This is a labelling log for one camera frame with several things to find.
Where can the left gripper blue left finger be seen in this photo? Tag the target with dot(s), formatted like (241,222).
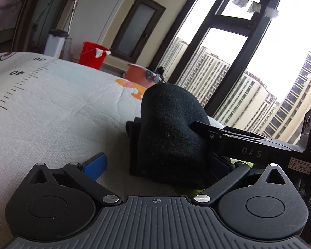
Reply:
(85,176)

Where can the white cloth on bucket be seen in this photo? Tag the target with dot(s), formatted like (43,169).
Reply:
(99,53)

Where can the red plastic bucket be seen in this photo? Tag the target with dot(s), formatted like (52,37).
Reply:
(87,55)

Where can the grey cloths on tub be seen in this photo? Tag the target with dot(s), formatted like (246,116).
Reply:
(152,76)

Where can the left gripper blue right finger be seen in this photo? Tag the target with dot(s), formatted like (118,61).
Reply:
(223,181)

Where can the white bin with black lid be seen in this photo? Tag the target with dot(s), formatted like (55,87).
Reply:
(55,42)

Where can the black fleece garment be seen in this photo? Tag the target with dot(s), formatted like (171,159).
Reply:
(164,149)

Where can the dark framed frosted window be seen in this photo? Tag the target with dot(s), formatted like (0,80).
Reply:
(136,29)

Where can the cartoon printed play mat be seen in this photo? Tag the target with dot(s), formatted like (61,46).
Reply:
(54,112)

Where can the mop with metal handle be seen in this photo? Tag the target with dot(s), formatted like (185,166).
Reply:
(68,42)

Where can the pink plastic tub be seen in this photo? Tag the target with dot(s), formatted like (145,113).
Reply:
(136,73)

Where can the white cloths on hanger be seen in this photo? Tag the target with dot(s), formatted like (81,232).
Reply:
(256,7)

